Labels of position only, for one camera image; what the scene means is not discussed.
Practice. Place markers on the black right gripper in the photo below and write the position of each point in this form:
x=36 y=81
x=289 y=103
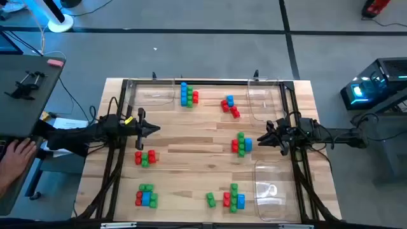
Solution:
x=287 y=133

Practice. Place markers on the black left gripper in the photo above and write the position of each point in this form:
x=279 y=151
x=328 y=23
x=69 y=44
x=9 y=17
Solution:
x=141 y=140

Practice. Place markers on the short red block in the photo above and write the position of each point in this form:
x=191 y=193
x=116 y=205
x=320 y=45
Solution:
x=139 y=198
x=226 y=199
x=152 y=156
x=138 y=158
x=195 y=97
x=235 y=112
x=225 y=106
x=235 y=146

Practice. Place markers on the short green block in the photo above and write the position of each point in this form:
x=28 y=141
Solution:
x=146 y=187
x=153 y=200
x=145 y=160
x=210 y=200

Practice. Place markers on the clear plastic bin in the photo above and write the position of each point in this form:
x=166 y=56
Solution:
x=276 y=178
x=265 y=105
x=152 y=95

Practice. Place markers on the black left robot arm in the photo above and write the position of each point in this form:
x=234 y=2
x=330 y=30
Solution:
x=95 y=133

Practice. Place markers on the person's forearm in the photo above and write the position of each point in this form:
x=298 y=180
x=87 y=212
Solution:
x=4 y=191

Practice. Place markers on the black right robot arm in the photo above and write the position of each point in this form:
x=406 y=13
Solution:
x=337 y=135

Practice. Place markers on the yellow tag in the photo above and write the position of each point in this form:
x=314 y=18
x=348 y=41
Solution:
x=128 y=120

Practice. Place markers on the small black clamp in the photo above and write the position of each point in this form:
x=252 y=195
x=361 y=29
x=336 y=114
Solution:
x=256 y=74
x=154 y=76

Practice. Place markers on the grey desk base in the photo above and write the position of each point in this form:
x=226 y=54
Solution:
x=60 y=165

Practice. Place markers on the pink eraser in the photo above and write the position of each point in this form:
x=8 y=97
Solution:
x=55 y=63

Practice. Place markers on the grey metal stand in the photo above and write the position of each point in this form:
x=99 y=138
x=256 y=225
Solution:
x=388 y=149

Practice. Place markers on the dark side desk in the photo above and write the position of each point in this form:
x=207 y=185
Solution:
x=28 y=105

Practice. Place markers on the black bar clamp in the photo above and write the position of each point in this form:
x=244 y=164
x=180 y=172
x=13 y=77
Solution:
x=25 y=86

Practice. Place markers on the black caster wheel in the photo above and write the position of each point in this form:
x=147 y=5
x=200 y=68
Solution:
x=35 y=195

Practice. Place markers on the person's hand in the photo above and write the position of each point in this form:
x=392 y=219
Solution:
x=17 y=159

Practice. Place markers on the black lit computer tower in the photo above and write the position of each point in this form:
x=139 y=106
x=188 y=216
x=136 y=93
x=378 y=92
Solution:
x=391 y=73

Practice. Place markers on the white floor stand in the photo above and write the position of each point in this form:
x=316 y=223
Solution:
x=60 y=24

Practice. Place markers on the black round base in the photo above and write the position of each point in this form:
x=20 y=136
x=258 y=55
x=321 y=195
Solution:
x=70 y=3

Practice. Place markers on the black monitor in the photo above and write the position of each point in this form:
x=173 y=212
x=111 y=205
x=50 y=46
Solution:
x=8 y=46

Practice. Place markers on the red device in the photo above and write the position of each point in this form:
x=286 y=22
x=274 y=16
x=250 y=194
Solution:
x=375 y=8

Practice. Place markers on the black metal table frame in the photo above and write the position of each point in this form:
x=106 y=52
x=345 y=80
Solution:
x=222 y=83

